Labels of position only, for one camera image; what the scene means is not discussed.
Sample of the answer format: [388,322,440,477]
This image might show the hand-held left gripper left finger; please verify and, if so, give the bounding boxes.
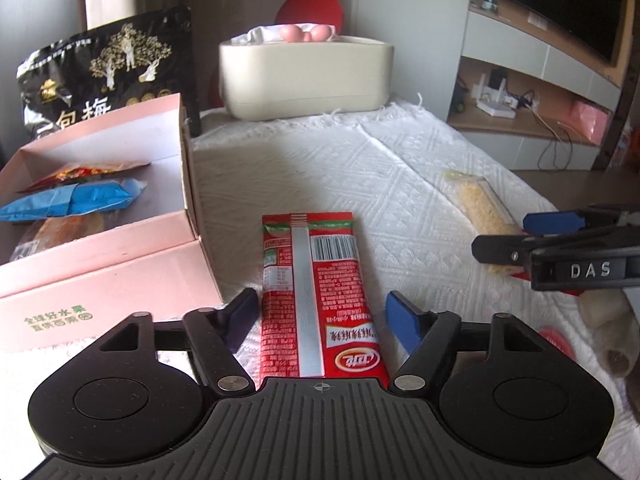
[97,287,261,397]

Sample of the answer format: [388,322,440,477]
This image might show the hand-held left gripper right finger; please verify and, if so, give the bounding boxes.
[385,290,544,394]

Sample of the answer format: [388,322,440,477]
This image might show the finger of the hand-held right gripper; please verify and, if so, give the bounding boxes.
[472,223,640,267]
[522,204,640,235]

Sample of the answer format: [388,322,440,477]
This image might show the yellow snack packet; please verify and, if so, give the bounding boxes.
[442,169,532,277]

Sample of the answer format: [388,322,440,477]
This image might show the long red snack packet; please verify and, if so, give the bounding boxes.
[259,212,390,382]

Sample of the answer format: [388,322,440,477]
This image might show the pink cardboard box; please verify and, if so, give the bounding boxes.
[0,92,227,357]

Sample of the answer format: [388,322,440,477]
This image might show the brown bread packet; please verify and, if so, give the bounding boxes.
[10,211,122,262]

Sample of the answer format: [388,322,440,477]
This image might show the blue snack packet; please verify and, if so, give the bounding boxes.
[0,177,149,224]

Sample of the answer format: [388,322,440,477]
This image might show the orange snack packet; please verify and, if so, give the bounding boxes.
[19,159,152,194]

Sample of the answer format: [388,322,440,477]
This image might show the cream rolled wafer snack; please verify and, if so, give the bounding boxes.
[579,289,637,377]

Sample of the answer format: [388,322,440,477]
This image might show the pink bag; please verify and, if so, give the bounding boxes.
[570,99,614,145]

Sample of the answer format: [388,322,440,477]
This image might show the white router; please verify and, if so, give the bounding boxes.
[474,72,519,119]

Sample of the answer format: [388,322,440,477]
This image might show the white wooden television cabinet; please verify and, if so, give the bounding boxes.
[446,0,627,172]

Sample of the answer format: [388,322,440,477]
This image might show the white textured tablecloth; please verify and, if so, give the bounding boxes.
[0,100,640,466]

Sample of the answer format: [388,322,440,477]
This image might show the black television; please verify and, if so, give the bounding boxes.
[472,0,632,69]

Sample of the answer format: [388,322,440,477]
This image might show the cream oval container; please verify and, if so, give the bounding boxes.
[218,35,396,122]

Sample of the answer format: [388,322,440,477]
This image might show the white tissue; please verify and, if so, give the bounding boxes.
[240,24,288,44]

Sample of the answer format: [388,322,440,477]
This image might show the black plum snack bag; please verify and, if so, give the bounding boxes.
[16,6,202,137]

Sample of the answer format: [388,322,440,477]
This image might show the pink bow ornament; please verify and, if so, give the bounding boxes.
[278,23,334,44]

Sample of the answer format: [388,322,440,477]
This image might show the red round fan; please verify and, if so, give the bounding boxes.
[274,0,346,32]

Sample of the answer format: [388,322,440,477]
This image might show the thin cables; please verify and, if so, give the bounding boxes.
[520,91,587,170]

